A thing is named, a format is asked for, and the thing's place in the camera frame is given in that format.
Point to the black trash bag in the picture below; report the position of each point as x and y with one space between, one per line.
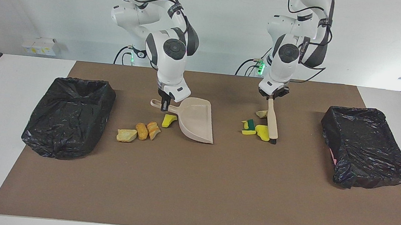
65 122
364 148

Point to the brown paper table mat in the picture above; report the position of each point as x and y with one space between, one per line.
178 204

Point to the yellow and green sponge piece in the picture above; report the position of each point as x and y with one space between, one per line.
249 126

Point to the beige bread chunk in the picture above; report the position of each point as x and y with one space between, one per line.
126 135

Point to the orange striped bread piece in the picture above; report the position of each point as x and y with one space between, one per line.
153 130

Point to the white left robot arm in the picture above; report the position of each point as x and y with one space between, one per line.
284 65

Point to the pink bin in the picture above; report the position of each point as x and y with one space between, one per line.
333 157

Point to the beige brush with black bristles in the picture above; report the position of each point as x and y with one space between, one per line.
273 122

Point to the small yellow sponge wedge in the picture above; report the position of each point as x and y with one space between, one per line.
167 121

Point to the brown oval bread roll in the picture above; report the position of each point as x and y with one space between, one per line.
142 131

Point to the pale beige chip piece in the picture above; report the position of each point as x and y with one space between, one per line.
261 114

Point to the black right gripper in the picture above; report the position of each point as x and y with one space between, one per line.
165 95

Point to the white cardboard box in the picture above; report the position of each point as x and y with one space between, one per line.
41 46

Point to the yellow sponge chunk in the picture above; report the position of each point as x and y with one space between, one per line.
262 132

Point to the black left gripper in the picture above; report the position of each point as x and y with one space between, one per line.
280 93

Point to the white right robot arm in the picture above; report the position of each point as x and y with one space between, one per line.
168 66

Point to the beige plastic dustpan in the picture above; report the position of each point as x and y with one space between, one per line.
196 121

